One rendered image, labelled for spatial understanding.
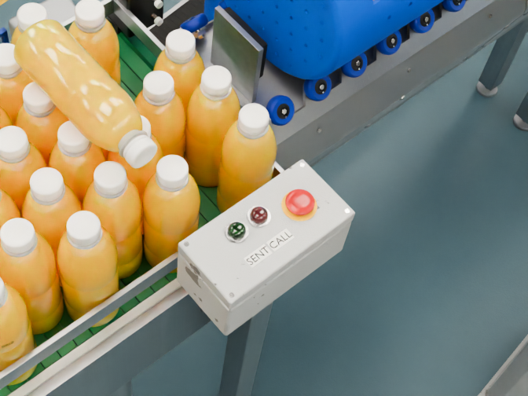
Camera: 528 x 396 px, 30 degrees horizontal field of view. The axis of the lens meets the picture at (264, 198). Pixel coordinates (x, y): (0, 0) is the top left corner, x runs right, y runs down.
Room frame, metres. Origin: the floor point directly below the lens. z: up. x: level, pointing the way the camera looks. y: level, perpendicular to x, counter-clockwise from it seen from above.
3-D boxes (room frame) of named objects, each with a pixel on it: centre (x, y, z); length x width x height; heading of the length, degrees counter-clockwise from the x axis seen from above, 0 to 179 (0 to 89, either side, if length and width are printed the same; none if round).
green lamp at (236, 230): (0.57, 0.02, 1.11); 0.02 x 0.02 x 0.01
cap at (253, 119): (0.73, 0.03, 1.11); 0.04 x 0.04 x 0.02
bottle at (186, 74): (0.83, 0.15, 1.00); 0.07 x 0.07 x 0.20
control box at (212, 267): (0.59, -0.01, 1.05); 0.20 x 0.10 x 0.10; 139
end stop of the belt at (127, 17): (0.87, 0.13, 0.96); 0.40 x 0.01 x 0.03; 49
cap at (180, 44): (0.83, 0.15, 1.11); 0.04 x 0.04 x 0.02
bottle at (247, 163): (0.73, 0.03, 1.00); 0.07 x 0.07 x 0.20
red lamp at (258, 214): (0.60, 0.00, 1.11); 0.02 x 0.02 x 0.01
